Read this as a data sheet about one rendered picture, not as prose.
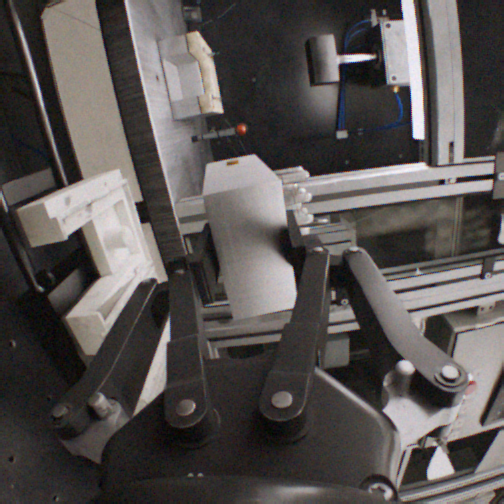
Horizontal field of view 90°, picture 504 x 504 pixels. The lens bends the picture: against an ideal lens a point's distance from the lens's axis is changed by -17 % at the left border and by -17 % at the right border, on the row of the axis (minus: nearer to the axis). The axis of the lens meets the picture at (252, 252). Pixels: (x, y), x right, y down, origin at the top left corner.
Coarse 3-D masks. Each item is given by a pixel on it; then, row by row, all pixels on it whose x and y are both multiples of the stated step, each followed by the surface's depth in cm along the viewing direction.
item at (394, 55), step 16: (368, 32) 50; (384, 32) 44; (400, 32) 44; (368, 48) 52; (384, 48) 46; (400, 48) 45; (368, 64) 54; (384, 64) 47; (400, 64) 46; (384, 80) 49; (400, 80) 48; (400, 112) 56; (384, 128) 68
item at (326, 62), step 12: (324, 36) 46; (312, 48) 47; (324, 48) 47; (312, 60) 48; (324, 60) 48; (336, 60) 48; (348, 60) 50; (360, 60) 50; (372, 60) 50; (312, 72) 54; (324, 72) 49; (336, 72) 49; (312, 84) 53; (324, 84) 53
